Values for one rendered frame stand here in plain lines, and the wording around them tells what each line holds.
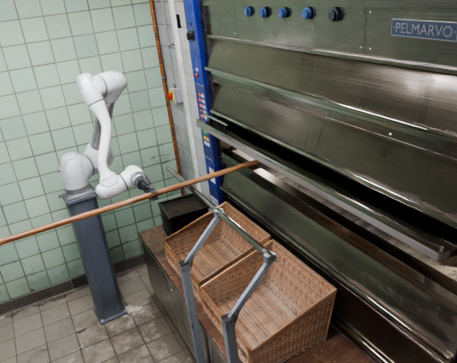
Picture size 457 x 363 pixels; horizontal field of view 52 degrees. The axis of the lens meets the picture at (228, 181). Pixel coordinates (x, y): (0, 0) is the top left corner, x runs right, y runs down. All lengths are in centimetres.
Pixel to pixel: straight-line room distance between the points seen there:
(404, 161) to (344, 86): 36
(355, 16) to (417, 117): 43
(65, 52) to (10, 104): 52
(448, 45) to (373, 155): 50
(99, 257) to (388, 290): 205
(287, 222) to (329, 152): 62
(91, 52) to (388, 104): 240
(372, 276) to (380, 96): 76
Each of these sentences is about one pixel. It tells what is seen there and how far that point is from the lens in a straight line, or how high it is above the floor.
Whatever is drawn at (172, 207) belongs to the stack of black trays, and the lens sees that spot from 322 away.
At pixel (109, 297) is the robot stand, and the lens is 355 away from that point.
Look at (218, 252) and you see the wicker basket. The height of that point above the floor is 59.
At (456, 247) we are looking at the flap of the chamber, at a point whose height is 140.
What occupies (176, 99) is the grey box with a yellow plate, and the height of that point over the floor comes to 144.
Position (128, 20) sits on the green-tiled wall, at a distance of 360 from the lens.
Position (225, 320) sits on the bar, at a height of 95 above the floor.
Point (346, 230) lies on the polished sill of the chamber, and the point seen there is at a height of 117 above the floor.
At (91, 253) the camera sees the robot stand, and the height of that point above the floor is 58.
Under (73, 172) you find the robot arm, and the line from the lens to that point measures 311.
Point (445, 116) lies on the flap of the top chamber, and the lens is 151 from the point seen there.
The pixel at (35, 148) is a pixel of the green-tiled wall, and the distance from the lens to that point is 361.
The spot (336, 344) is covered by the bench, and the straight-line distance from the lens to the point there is 237.
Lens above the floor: 222
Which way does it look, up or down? 24 degrees down
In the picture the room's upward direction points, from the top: 7 degrees counter-clockwise
